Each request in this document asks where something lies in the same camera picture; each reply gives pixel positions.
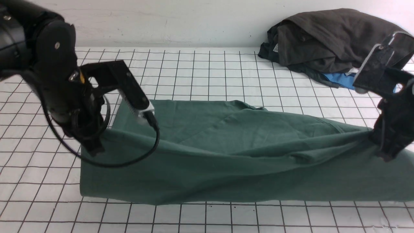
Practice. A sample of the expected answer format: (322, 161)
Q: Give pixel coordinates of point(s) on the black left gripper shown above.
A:
(71, 102)

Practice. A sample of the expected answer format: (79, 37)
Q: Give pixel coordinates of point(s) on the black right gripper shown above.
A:
(393, 130)

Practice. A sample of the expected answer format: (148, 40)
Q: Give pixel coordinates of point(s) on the green long sleeve shirt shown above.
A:
(220, 151)

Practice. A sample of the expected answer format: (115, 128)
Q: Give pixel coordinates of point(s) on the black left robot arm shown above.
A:
(39, 45)

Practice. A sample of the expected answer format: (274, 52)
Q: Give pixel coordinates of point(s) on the blue garment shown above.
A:
(346, 80)

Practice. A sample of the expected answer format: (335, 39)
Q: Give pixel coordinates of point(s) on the dark brown crumpled garment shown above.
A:
(328, 41)

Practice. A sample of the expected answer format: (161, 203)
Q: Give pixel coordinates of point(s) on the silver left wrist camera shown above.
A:
(115, 75)

